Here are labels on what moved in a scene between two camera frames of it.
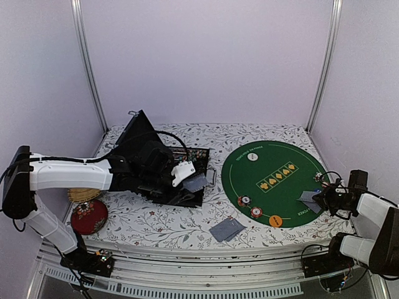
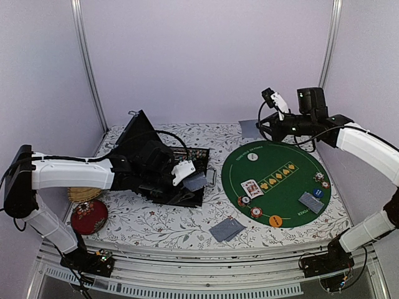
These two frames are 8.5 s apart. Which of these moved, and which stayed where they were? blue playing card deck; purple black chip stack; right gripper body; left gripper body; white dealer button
Moved: right gripper body
Stayed: purple black chip stack; left gripper body; white dealer button; blue playing card deck
